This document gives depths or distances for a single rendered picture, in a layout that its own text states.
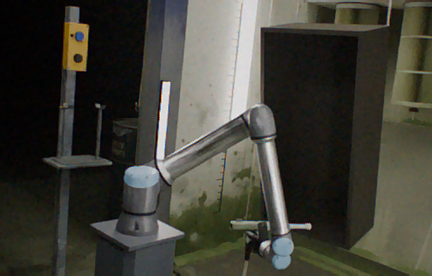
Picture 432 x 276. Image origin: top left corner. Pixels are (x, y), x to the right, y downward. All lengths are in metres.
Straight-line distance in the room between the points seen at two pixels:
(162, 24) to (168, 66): 0.26
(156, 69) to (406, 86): 1.76
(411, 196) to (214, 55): 1.74
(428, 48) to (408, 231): 1.27
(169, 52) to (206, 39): 0.32
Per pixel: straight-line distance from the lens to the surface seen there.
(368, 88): 2.60
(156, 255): 2.13
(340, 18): 3.92
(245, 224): 2.57
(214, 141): 2.18
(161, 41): 2.94
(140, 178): 2.06
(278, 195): 2.10
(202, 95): 3.19
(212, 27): 3.21
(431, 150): 3.86
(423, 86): 3.60
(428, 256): 3.54
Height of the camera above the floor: 1.40
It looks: 9 degrees down
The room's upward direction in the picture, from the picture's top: 6 degrees clockwise
